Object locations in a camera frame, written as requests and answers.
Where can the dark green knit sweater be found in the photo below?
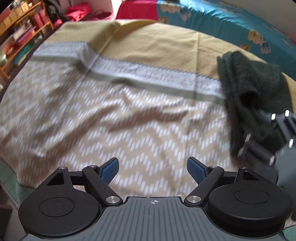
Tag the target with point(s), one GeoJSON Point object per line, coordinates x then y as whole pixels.
{"type": "Point", "coordinates": [250, 86]}

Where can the red bags pile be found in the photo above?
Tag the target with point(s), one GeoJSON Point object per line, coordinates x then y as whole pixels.
{"type": "Point", "coordinates": [83, 12]}

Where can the red blanket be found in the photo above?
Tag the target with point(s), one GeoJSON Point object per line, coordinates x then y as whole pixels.
{"type": "Point", "coordinates": [137, 9]}

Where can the teal floral quilt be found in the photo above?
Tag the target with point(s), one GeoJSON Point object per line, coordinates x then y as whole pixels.
{"type": "Point", "coordinates": [232, 24]}

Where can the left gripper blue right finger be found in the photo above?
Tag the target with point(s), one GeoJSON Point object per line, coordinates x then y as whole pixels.
{"type": "Point", "coordinates": [207, 179]}

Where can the black hanging clothes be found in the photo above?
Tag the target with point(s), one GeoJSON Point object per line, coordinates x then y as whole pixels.
{"type": "Point", "coordinates": [54, 11]}

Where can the wooden shelf rack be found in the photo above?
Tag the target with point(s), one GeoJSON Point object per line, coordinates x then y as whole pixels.
{"type": "Point", "coordinates": [23, 23]}

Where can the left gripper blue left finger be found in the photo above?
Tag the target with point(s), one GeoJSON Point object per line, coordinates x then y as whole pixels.
{"type": "Point", "coordinates": [97, 182]}

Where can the tan patterned bed sheet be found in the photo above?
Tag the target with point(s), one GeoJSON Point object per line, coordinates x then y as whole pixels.
{"type": "Point", "coordinates": [144, 92]}

